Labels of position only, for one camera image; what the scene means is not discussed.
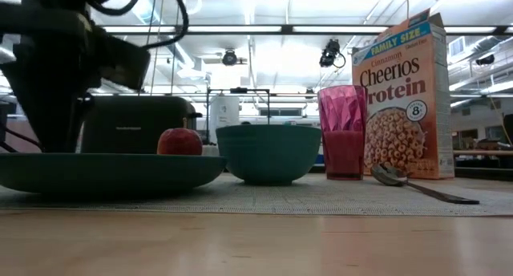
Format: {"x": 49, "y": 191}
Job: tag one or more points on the pink faceted plastic tumbler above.
{"x": 342, "y": 155}

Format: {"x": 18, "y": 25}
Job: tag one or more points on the wooden background table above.
{"x": 481, "y": 152}

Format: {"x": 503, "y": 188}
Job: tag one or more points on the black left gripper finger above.
{"x": 56, "y": 99}

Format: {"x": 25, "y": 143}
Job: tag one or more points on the white cylindrical container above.
{"x": 224, "y": 109}

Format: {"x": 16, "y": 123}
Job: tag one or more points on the grey woven placemat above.
{"x": 300, "y": 197}

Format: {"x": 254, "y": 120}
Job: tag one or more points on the teal ceramic plate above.
{"x": 112, "y": 173}

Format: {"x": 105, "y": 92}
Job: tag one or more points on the red apple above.
{"x": 179, "y": 141}

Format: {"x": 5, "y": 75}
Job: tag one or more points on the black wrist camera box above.
{"x": 124, "y": 61}

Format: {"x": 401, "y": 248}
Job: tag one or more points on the teal ceramic bowl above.
{"x": 268, "y": 155}

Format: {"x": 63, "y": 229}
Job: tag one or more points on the black hanging ceiling device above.
{"x": 330, "y": 53}

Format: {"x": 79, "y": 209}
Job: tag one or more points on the orange Cheerios cereal box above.
{"x": 401, "y": 79}

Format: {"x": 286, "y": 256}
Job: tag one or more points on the small white object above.
{"x": 210, "y": 150}

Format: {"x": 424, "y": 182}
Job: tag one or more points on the metal spoon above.
{"x": 386, "y": 175}

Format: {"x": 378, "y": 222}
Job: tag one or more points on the black ceiling mounted projector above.
{"x": 485, "y": 59}

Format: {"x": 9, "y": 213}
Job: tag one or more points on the black toaster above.
{"x": 132, "y": 127}

